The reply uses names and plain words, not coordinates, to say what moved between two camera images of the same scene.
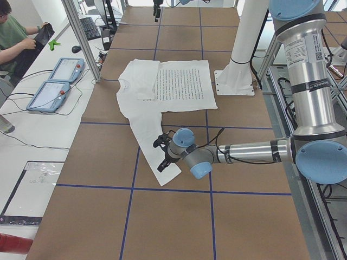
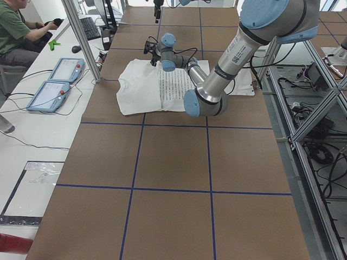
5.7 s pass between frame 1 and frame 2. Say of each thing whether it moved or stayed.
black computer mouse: stayed
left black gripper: moved
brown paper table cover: stayed
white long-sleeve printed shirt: moved
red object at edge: stayed
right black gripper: stayed
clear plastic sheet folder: stayed
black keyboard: stayed
